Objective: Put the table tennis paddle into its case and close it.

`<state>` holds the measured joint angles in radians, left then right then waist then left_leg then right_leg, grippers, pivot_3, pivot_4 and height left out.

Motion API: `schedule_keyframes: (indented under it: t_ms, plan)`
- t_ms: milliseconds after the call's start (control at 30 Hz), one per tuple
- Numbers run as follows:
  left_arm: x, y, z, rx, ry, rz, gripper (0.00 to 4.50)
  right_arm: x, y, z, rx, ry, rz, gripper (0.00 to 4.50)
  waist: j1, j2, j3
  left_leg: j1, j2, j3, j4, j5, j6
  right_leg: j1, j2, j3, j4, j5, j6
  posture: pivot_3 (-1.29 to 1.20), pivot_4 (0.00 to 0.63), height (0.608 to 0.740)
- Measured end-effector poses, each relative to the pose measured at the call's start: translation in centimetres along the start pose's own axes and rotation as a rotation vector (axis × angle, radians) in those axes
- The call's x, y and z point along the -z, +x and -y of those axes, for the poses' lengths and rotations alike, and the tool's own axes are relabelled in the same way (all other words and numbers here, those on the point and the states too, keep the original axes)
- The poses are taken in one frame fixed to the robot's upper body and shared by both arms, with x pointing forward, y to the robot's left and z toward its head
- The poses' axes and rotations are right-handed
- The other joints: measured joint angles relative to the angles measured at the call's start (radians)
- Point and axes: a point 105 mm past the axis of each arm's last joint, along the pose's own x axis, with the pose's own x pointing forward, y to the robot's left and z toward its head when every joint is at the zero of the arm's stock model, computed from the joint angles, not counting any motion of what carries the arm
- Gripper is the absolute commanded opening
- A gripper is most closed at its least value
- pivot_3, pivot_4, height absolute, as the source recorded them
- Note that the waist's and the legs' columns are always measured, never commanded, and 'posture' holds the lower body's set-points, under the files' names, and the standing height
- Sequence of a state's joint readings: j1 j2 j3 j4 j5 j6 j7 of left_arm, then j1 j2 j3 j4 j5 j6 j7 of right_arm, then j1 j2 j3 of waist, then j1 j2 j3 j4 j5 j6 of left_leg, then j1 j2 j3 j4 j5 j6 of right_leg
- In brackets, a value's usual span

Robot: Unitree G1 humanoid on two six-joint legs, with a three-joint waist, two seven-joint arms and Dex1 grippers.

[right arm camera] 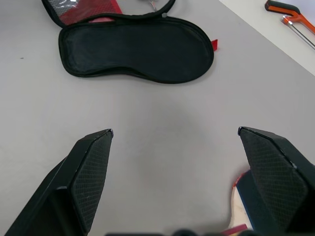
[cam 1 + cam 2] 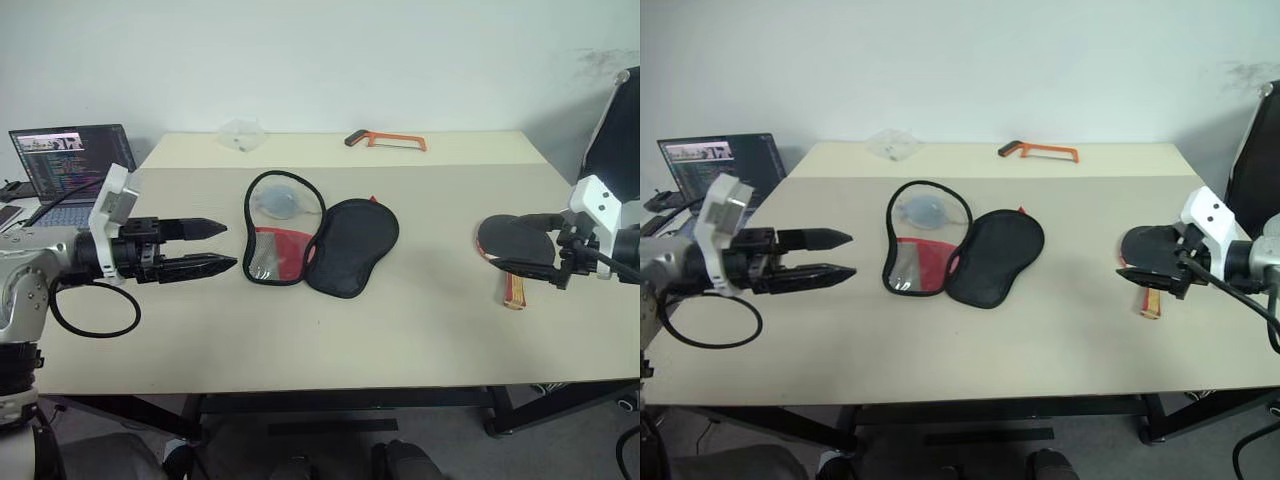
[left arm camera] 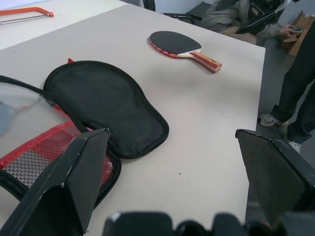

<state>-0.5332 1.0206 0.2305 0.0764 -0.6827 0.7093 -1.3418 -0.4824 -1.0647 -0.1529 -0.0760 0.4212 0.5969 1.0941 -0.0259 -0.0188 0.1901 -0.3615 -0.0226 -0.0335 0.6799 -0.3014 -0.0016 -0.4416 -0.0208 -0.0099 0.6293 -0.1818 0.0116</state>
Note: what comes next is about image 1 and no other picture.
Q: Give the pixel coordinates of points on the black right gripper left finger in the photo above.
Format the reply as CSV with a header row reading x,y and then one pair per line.
x,y
73,186

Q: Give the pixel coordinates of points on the cream red object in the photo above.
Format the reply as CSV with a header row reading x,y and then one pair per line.
x,y
246,204

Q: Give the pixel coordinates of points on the black and red paddle case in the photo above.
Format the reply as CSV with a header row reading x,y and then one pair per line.
x,y
135,54

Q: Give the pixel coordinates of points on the orange and black hacksaw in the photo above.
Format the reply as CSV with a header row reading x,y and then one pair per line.
x,y
283,7

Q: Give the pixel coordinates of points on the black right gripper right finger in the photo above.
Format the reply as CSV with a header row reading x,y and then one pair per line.
x,y
283,167

